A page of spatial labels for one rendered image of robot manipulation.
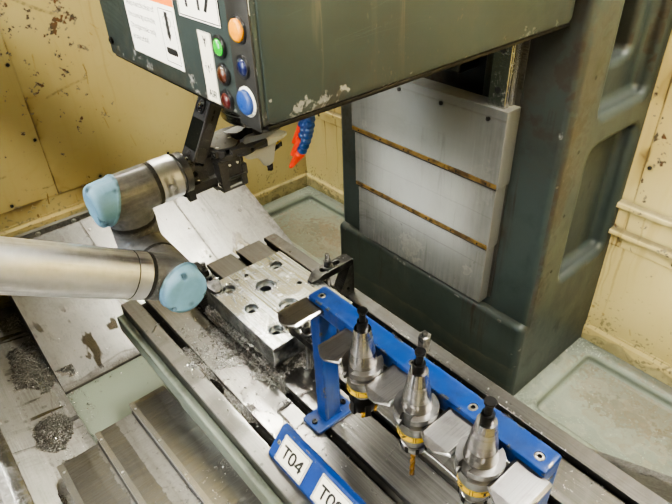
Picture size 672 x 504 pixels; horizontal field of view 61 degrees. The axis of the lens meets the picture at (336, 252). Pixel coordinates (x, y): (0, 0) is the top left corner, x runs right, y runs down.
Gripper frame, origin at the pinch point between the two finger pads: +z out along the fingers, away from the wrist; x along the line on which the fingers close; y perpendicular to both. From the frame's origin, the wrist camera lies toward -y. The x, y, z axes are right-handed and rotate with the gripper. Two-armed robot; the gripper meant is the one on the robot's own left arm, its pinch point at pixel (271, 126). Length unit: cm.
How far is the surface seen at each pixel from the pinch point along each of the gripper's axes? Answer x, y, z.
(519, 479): 67, 22, -13
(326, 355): 34.9, 22.0, -17.5
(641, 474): 70, 73, 39
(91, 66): -101, 10, 1
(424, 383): 53, 16, -15
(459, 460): 61, 21, -17
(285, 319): 23.9, 21.9, -17.2
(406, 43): 32.5, -20.7, 2.0
